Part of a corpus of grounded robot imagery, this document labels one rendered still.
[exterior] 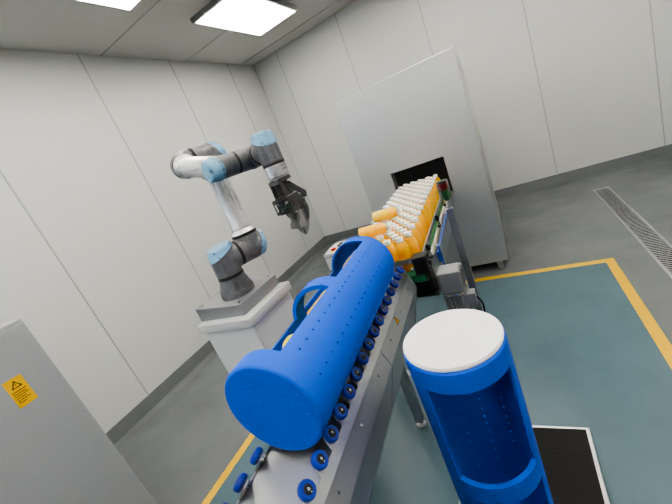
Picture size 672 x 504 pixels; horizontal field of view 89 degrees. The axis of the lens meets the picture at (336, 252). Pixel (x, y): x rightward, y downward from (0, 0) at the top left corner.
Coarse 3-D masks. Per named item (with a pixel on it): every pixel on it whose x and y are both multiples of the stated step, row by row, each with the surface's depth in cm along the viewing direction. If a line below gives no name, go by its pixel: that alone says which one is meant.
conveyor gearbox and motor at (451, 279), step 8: (448, 264) 181; (456, 264) 178; (440, 272) 176; (448, 272) 173; (456, 272) 171; (440, 280) 176; (448, 280) 174; (456, 280) 173; (464, 280) 179; (448, 288) 176; (456, 288) 175; (464, 288) 174; (472, 288) 180; (448, 296) 177; (456, 296) 175; (464, 296) 177; (472, 296) 176; (448, 304) 184; (456, 304) 179; (464, 304) 178; (472, 304) 178
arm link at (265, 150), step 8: (256, 136) 107; (264, 136) 107; (272, 136) 109; (256, 144) 108; (264, 144) 108; (272, 144) 109; (256, 152) 110; (264, 152) 108; (272, 152) 109; (280, 152) 111; (256, 160) 113; (264, 160) 110; (272, 160) 109; (280, 160) 110; (264, 168) 111
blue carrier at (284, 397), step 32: (352, 256) 136; (384, 256) 147; (320, 288) 117; (352, 288) 118; (384, 288) 138; (320, 320) 99; (352, 320) 107; (256, 352) 88; (288, 352) 86; (320, 352) 90; (352, 352) 102; (256, 384) 85; (288, 384) 81; (320, 384) 85; (256, 416) 90; (288, 416) 85; (320, 416) 82; (288, 448) 91
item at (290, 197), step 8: (288, 176) 113; (272, 184) 111; (280, 184) 111; (288, 184) 115; (272, 192) 112; (280, 192) 113; (288, 192) 114; (296, 192) 115; (280, 200) 113; (288, 200) 111; (296, 200) 115; (280, 208) 113; (288, 208) 112; (296, 208) 113
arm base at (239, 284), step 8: (240, 272) 150; (224, 280) 147; (232, 280) 148; (240, 280) 149; (248, 280) 152; (224, 288) 148; (232, 288) 147; (240, 288) 149; (248, 288) 150; (224, 296) 149; (232, 296) 148; (240, 296) 148
